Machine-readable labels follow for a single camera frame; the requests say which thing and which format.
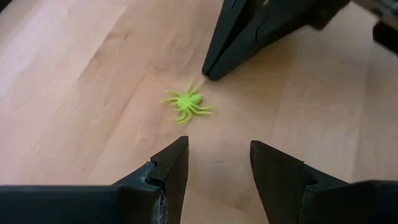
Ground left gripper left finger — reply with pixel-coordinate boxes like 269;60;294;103
0;136;190;224

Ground neon green plastic spider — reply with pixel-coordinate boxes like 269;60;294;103
160;79;215;125

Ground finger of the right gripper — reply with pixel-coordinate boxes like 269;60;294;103
208;0;351;82
201;0;268;78

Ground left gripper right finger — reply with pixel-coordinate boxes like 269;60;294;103
250;140;398;224

